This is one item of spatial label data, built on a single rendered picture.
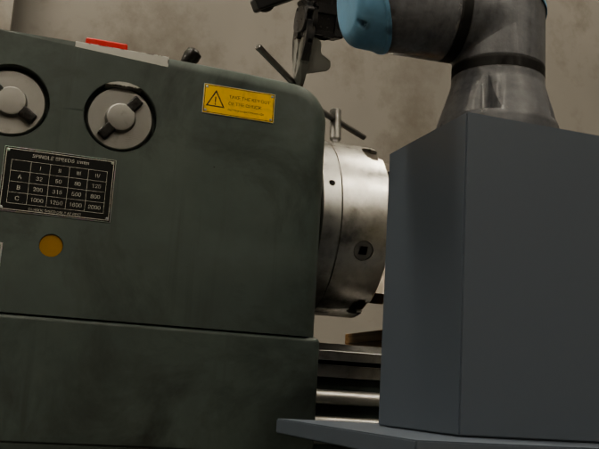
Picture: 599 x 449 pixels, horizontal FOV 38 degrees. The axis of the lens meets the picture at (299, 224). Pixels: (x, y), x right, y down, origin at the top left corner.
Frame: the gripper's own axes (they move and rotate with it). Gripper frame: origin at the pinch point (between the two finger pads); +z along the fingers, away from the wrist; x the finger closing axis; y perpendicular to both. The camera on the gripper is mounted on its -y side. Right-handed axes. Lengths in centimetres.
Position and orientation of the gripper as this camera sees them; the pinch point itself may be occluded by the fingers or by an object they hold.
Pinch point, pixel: (296, 81)
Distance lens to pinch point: 158.5
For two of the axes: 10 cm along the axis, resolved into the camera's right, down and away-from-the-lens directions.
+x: -2.7, -1.3, 9.5
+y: 9.5, 0.9, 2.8
